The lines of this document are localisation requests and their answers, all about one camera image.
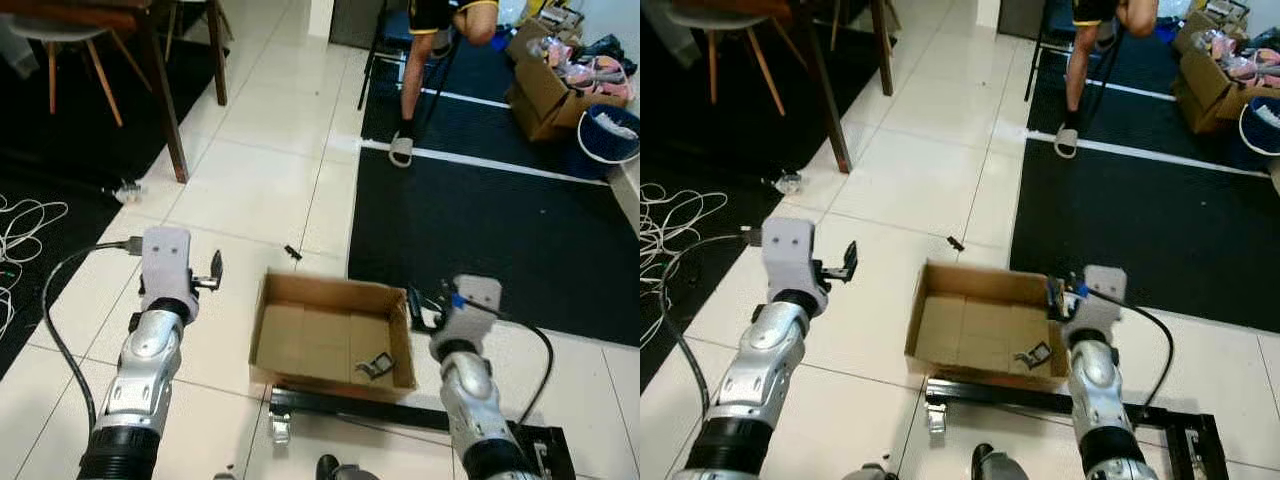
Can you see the blue bucket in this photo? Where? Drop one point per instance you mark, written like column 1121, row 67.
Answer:
column 600, row 160
column 1255, row 140

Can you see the dark brown wooden table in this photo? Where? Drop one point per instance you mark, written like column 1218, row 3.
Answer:
column 165, row 100
column 825, row 100

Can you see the grey chair with wooden legs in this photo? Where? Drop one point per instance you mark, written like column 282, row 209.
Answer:
column 60, row 28
column 720, row 15

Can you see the cluttered brown cardboard box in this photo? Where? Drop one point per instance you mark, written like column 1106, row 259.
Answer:
column 540, row 100
column 1200, row 95

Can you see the plain black floor mat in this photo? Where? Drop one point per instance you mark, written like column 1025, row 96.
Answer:
column 680, row 140
column 20, row 170

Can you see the robot left leg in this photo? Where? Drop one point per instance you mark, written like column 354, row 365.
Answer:
column 870, row 473

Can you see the dark grey cabinet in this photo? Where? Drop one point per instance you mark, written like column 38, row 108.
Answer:
column 355, row 20
column 1018, row 15

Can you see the small black floor scrap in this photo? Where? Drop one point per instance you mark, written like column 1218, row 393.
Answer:
column 956, row 243
column 293, row 252

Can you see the small crushed clear bottle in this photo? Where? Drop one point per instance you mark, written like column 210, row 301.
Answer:
column 790, row 184
column 125, row 192

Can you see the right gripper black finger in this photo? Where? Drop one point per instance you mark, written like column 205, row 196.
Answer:
column 416, row 308
column 1052, row 298

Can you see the person in black yellow shorts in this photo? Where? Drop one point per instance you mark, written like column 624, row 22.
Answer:
column 415, row 70
column 1075, row 70

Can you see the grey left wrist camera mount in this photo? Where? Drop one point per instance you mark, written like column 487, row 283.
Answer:
column 166, row 260
column 790, row 255

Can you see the shallow brown cardboard box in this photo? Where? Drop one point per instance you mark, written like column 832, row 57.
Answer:
column 970, row 330
column 310, row 340

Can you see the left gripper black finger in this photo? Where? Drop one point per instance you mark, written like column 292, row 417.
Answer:
column 851, row 260
column 216, row 268

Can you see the black grey trash piece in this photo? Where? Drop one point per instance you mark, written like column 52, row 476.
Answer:
column 1035, row 355
column 378, row 362

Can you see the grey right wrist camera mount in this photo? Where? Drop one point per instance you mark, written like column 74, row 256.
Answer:
column 475, row 300
column 1100, row 290

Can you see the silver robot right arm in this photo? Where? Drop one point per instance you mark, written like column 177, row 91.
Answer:
column 1095, row 385
column 470, row 395

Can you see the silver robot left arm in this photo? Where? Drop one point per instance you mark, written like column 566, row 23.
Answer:
column 760, row 370
column 150, row 370

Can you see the grey slide sandal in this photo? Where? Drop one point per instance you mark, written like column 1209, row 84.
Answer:
column 1066, row 144
column 401, row 152

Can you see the black mat with white lines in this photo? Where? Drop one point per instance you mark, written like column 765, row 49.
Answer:
column 500, row 240
column 1150, row 230

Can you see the pink patterned cloth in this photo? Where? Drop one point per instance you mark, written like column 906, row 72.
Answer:
column 595, row 78
column 1240, row 60

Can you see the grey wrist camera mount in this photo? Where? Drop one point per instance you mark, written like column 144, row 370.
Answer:
column 1100, row 290
column 166, row 260
column 790, row 255
column 475, row 300

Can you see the black metal dolly frame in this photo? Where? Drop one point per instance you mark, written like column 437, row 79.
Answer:
column 1000, row 393
column 350, row 405

